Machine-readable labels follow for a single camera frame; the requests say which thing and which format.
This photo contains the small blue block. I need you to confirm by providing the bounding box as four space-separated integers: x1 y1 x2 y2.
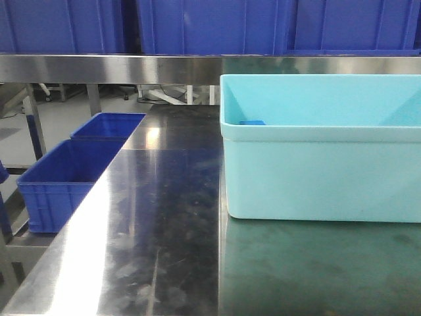
239 120 266 126

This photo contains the light cyan plastic bin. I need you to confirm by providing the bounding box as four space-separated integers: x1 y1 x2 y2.
219 73 421 224

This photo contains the blue crate top middle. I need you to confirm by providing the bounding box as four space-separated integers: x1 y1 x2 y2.
136 1 292 55

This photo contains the near blue crate lower left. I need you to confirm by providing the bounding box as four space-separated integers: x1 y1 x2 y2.
16 139 124 233

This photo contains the blue crate top right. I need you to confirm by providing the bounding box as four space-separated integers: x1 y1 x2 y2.
287 1 420 56

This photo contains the blue crate top left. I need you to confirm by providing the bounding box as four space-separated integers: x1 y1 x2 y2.
0 0 126 54

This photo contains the steel shelf post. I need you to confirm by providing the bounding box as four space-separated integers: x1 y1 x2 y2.
23 84 46 160

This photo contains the stainless steel shelf rail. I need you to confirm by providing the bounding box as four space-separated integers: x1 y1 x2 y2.
1 54 420 85

